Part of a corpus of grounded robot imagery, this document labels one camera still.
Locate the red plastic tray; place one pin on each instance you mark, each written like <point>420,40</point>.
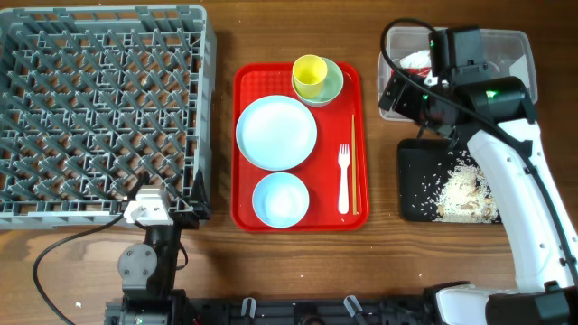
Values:
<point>320,172</point>

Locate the white napkin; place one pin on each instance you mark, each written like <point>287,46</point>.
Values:
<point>416,60</point>

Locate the clear plastic bin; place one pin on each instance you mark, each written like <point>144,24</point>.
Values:
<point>507,52</point>

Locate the leftover rice with scraps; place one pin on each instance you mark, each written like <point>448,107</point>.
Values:
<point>457,192</point>

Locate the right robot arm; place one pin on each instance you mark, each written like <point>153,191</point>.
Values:
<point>496,121</point>

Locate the red snack wrapper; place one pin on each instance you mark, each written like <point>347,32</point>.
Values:
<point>422,72</point>

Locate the grey dishwasher rack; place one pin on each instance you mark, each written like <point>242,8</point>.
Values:
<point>91,97</point>

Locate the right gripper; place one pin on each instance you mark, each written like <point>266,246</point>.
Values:
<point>399,98</point>

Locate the wooden chopstick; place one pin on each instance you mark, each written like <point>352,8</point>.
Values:
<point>354,167</point>

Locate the black plastic tray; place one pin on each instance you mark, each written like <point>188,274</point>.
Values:
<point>415,158</point>

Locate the small light blue bowl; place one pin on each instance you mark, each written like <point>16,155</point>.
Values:
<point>280,200</point>

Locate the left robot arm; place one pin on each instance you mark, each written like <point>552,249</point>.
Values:
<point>148,269</point>

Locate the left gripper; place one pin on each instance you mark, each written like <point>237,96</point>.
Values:
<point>200,208</point>

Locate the yellow plastic cup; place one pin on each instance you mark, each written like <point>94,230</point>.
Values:
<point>309,73</point>

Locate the large light blue plate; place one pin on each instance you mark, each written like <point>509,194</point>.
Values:
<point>276,133</point>

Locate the light green bowl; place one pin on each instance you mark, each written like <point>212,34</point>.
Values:
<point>332,86</point>

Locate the white plastic fork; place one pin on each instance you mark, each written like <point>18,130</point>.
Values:
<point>344,163</point>

